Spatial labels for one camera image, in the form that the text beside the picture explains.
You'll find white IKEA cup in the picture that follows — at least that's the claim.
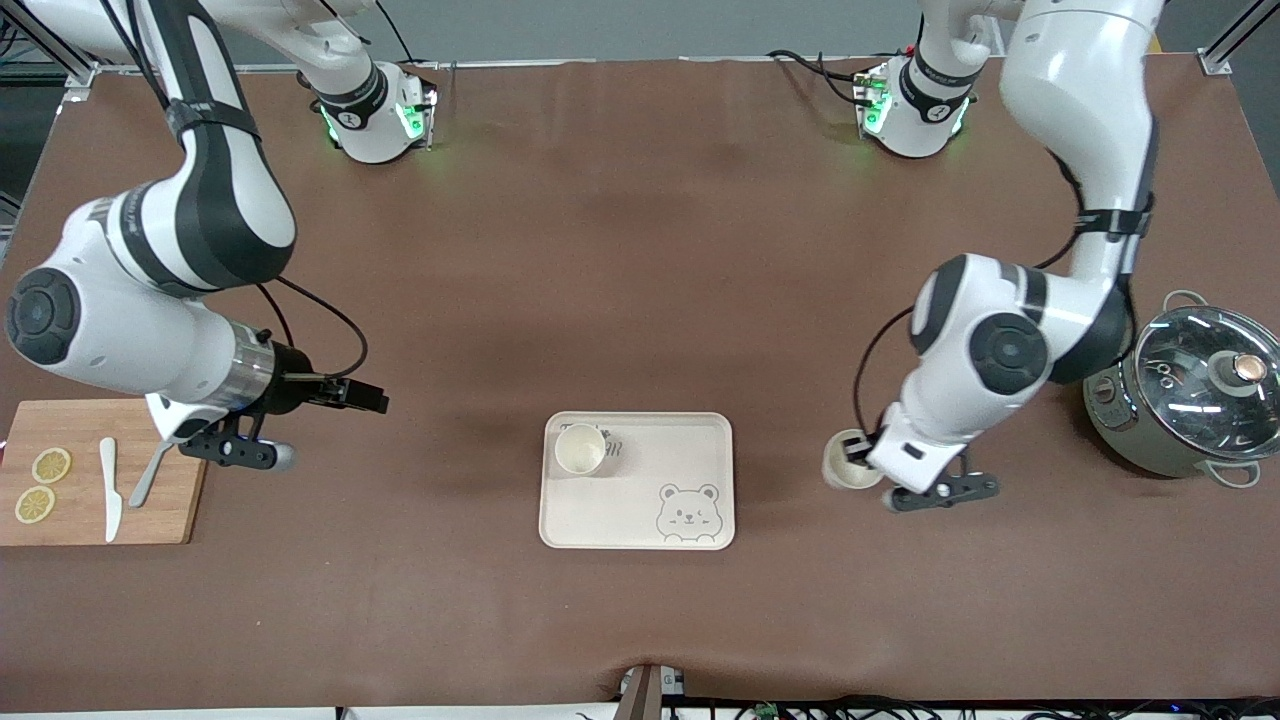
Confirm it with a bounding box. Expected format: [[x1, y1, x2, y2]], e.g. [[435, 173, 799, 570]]
[[555, 424, 608, 477], [822, 428, 887, 491]]

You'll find grey plastic knife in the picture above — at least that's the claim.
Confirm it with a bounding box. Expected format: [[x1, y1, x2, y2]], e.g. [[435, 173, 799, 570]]
[[128, 438, 175, 509]]

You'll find white plastic knife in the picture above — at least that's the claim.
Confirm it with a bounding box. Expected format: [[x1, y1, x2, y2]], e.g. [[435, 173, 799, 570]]
[[98, 437, 124, 544]]

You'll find wooden cutting board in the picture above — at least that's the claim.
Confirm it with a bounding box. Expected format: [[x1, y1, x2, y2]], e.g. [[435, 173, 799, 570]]
[[0, 398, 209, 547]]

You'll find sage green electric pot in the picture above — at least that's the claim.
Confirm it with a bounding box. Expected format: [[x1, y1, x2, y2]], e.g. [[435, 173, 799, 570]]
[[1083, 290, 1280, 489]]

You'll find cream tray with bear print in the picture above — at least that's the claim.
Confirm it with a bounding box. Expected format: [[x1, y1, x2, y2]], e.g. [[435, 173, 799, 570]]
[[538, 411, 736, 551]]

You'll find brown table cover mat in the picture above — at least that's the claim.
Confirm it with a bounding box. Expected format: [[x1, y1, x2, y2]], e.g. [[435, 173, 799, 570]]
[[0, 58, 1280, 713]]

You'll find glass pot lid with knob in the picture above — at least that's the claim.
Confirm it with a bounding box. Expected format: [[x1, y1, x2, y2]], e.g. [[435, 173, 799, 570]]
[[1133, 305, 1280, 461]]

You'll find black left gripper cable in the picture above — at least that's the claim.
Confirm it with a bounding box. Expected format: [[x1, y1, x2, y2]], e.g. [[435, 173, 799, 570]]
[[852, 305, 917, 441]]

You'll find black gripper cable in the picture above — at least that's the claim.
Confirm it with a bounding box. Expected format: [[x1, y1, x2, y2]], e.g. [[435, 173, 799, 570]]
[[852, 305, 917, 441], [255, 275, 370, 381]]

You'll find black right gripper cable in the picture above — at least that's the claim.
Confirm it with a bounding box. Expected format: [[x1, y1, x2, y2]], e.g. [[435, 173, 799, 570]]
[[255, 275, 370, 381]]

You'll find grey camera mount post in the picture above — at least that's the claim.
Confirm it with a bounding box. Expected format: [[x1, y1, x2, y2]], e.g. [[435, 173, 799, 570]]
[[618, 663, 689, 720]]

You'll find black right arm base cable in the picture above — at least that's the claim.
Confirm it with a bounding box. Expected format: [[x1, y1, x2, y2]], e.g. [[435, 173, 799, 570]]
[[375, 0, 417, 65]]

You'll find black arm base cable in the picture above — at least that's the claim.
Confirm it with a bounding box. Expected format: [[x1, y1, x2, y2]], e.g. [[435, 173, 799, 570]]
[[375, 0, 417, 65], [766, 48, 873, 107]]

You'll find aluminium frame strut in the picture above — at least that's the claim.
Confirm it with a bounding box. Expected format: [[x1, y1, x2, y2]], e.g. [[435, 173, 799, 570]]
[[0, 0, 101, 91], [1198, 0, 1267, 77]]

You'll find black left arm base cable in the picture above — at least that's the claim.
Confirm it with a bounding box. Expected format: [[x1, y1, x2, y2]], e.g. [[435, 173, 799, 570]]
[[766, 48, 873, 107]]

